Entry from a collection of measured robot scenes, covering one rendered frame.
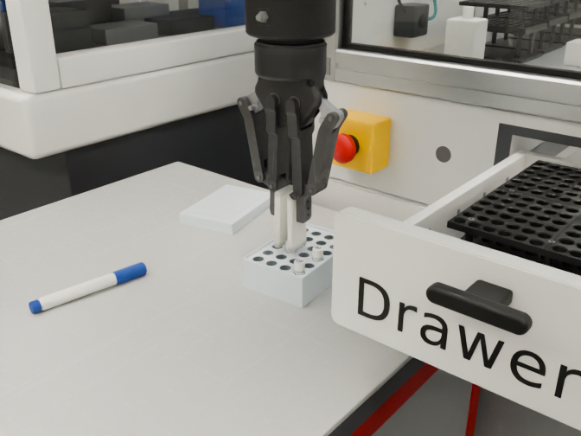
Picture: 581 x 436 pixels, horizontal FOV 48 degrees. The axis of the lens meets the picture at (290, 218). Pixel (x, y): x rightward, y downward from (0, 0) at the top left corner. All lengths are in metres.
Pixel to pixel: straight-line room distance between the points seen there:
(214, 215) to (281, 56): 0.32
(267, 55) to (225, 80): 0.69
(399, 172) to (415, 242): 0.41
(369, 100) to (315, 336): 0.37
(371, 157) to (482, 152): 0.14
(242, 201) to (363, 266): 0.43
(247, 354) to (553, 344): 0.30
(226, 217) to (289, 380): 0.34
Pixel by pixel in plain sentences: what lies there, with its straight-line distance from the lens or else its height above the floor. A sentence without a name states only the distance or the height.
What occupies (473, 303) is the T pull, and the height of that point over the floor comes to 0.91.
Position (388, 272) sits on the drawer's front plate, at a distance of 0.54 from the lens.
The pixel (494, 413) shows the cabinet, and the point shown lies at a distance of 1.00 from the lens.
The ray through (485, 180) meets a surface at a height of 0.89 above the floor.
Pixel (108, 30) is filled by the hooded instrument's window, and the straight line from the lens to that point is 1.19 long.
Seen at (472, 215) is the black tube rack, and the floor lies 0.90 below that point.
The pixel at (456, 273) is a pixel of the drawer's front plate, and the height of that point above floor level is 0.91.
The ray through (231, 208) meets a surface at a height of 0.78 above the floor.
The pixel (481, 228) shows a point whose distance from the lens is 0.60.
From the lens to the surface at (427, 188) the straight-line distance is 0.90.
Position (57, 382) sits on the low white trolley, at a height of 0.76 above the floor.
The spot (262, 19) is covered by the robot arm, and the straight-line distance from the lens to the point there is 0.65.
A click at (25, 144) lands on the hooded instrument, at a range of 1.13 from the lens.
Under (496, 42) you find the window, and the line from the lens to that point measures 0.83.
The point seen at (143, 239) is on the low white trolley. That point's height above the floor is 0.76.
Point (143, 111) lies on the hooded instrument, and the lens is 1.23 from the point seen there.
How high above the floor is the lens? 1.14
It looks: 24 degrees down
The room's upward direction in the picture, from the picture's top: straight up
